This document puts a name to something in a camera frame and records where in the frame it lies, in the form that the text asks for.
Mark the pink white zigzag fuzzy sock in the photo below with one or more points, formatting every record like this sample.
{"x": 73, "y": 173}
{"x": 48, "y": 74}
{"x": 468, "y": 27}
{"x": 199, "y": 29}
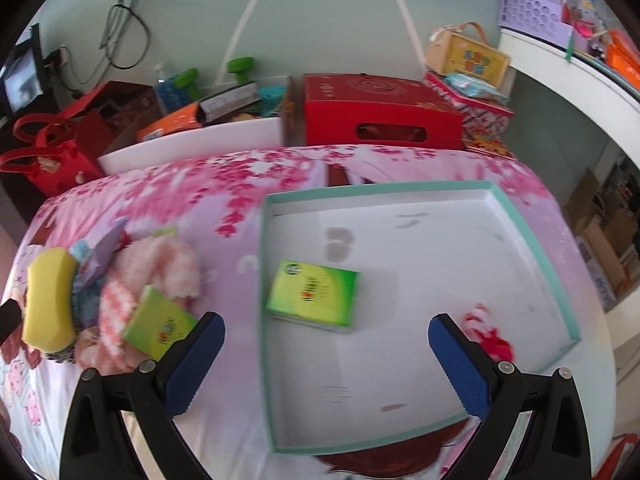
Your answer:
{"x": 117, "y": 315}

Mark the brown cardboard box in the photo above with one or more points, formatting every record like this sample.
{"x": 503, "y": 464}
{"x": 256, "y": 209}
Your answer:
{"x": 292, "y": 110}

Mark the green tissue pack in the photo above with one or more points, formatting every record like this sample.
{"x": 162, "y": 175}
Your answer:
{"x": 310, "y": 295}
{"x": 155, "y": 327}

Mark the red gift box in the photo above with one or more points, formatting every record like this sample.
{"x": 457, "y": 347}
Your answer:
{"x": 380, "y": 105}

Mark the blue face mask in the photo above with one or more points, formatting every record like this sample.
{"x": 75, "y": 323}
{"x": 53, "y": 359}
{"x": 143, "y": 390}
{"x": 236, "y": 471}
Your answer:
{"x": 82, "y": 252}

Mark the orange box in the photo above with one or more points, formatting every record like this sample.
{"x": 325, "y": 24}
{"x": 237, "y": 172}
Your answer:
{"x": 170, "y": 122}

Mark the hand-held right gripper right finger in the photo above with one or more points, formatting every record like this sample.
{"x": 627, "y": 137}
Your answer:
{"x": 460, "y": 365}

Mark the yellow sponge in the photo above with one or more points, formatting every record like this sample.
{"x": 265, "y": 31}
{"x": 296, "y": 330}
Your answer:
{"x": 45, "y": 300}

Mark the small black monitor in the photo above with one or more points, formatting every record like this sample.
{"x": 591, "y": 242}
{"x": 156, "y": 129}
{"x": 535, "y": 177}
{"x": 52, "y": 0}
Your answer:
{"x": 22, "y": 80}

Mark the dark red open box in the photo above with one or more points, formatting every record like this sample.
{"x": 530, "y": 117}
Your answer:
{"x": 115, "y": 105}

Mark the colourful stationery pile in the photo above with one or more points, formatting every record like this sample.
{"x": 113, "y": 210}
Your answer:
{"x": 585, "y": 5}

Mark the stack of cardboard boxes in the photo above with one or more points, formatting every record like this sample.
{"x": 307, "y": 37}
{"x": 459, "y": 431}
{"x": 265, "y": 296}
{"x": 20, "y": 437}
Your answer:
{"x": 605, "y": 230}

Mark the pink floral printed bedsheet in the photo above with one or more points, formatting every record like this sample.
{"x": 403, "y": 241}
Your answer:
{"x": 150, "y": 200}

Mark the blue water bottle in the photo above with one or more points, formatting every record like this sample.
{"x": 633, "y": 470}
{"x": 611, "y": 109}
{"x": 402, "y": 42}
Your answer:
{"x": 165, "y": 90}

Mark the purple packet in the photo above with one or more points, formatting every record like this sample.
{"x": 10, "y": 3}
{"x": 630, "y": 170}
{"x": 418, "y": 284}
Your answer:
{"x": 102, "y": 255}

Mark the orange packets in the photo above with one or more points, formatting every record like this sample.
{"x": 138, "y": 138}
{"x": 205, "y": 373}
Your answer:
{"x": 622, "y": 50}

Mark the wall power socket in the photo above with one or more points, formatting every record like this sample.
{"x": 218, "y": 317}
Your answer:
{"x": 59, "y": 57}

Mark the teal container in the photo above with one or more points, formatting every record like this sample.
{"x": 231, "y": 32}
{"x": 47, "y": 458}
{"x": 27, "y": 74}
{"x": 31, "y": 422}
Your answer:
{"x": 272, "y": 97}

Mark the pale pink fuzzy sock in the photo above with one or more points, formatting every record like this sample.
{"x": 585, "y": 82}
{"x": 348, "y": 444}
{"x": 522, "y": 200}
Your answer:
{"x": 165, "y": 265}

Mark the green dumbbell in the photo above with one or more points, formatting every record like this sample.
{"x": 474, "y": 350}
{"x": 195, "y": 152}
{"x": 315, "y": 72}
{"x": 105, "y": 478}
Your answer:
{"x": 241, "y": 66}
{"x": 186, "y": 80}

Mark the black grey carton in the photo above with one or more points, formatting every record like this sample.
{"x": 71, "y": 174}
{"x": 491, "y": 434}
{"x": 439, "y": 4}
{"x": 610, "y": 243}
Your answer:
{"x": 230, "y": 102}

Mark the green tape strip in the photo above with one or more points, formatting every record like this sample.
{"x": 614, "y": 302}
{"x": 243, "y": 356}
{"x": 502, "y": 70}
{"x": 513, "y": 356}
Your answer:
{"x": 570, "y": 45}

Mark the white storage box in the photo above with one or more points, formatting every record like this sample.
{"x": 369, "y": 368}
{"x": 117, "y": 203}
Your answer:
{"x": 200, "y": 150}

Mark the red gift bag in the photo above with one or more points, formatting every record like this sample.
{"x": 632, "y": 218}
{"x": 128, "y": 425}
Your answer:
{"x": 55, "y": 160}

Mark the red orange packaging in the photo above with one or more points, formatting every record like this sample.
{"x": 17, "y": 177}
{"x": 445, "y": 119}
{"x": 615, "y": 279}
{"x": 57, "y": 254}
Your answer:
{"x": 620, "y": 460}

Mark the red white patterned box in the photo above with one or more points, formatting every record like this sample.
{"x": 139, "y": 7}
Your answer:
{"x": 475, "y": 112}

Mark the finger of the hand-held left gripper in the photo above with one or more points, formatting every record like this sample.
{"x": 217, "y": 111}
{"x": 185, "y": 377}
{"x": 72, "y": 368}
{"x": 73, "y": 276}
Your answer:
{"x": 9, "y": 321}

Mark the white curved shelf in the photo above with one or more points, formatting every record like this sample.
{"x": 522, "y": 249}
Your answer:
{"x": 575, "y": 90}

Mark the red yellow printed box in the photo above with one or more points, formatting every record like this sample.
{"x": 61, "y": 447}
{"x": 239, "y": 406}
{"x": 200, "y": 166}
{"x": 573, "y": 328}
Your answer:
{"x": 487, "y": 145}

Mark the white tray with teal rim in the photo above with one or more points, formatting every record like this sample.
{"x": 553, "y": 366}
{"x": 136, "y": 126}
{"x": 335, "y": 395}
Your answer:
{"x": 425, "y": 260}

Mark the purple plastic basket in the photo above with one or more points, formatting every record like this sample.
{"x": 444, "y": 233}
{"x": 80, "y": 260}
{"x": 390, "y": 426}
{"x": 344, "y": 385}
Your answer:
{"x": 530, "y": 0}

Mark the blue wet wipes pack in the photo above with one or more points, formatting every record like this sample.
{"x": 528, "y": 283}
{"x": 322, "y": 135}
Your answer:
{"x": 472, "y": 85}

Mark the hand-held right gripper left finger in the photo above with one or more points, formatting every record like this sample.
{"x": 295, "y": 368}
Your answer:
{"x": 192, "y": 365}

